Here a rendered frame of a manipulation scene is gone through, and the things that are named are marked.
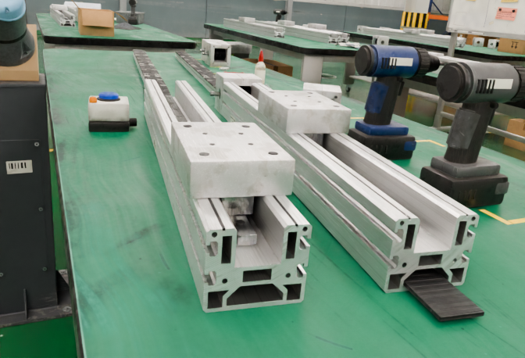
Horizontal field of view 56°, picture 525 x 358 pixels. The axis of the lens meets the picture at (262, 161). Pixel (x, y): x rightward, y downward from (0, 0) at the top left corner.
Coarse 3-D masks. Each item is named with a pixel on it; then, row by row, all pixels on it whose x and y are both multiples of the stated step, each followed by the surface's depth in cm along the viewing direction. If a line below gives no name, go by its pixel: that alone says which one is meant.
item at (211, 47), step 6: (210, 42) 214; (216, 42) 216; (222, 42) 219; (210, 48) 210; (216, 48) 214; (222, 48) 215; (228, 48) 212; (204, 54) 213; (210, 54) 210; (216, 54) 213; (222, 54) 214; (228, 54) 213; (210, 60) 211; (216, 60) 217; (222, 60) 217; (228, 60) 214; (228, 66) 215
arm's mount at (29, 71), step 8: (32, 24) 154; (32, 32) 152; (32, 56) 149; (24, 64) 147; (32, 64) 148; (0, 72) 144; (8, 72) 144; (16, 72) 145; (24, 72) 146; (32, 72) 147; (0, 80) 144; (8, 80) 145; (16, 80) 146; (24, 80) 147; (32, 80) 148
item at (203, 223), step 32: (160, 96) 98; (192, 96) 100; (160, 128) 83; (160, 160) 81; (192, 224) 51; (224, 224) 44; (256, 224) 54; (288, 224) 46; (192, 256) 51; (224, 256) 46; (256, 256) 47; (288, 256) 47; (224, 288) 46; (256, 288) 49; (288, 288) 50
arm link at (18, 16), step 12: (0, 0) 128; (12, 0) 129; (0, 12) 128; (12, 12) 130; (24, 12) 134; (0, 24) 131; (12, 24) 133; (24, 24) 138; (0, 36) 135; (12, 36) 137
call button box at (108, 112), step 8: (96, 96) 105; (120, 96) 107; (88, 104) 98; (96, 104) 99; (104, 104) 99; (112, 104) 100; (120, 104) 100; (128, 104) 101; (88, 112) 99; (96, 112) 99; (104, 112) 100; (112, 112) 100; (120, 112) 101; (128, 112) 101; (96, 120) 100; (104, 120) 100; (112, 120) 101; (120, 120) 101; (128, 120) 102; (136, 120) 105; (88, 128) 100; (96, 128) 100; (104, 128) 101; (112, 128) 101; (120, 128) 102; (128, 128) 102
